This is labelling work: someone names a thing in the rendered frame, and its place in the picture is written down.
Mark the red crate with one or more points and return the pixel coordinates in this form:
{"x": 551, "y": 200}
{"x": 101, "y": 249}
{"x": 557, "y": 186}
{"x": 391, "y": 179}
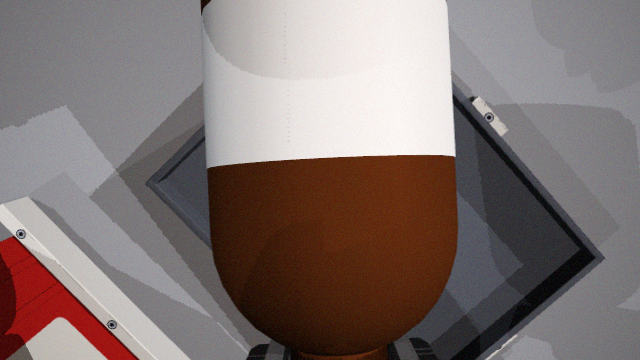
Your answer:
{"x": 40, "y": 319}

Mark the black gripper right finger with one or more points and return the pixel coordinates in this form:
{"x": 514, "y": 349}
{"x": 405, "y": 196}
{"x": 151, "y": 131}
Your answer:
{"x": 410, "y": 349}

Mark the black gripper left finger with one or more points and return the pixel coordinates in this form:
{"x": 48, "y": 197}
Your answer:
{"x": 275, "y": 352}

